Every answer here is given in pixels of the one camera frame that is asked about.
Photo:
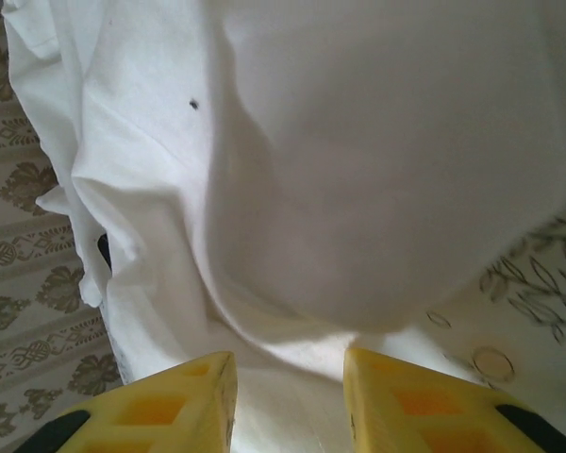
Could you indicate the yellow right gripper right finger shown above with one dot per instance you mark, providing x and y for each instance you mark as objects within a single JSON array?
[{"x": 429, "y": 415}]

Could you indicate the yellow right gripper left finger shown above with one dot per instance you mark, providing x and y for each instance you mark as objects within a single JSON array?
[{"x": 170, "y": 410}]

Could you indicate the white t-shirt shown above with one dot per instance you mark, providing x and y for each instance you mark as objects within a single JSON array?
[{"x": 358, "y": 141}]

